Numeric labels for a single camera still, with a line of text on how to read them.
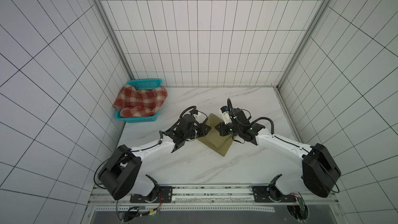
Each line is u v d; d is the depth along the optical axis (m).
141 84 1.13
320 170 0.41
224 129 0.73
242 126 0.64
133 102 1.03
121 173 0.42
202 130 0.73
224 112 0.75
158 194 0.72
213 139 0.88
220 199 0.72
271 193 0.66
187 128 0.65
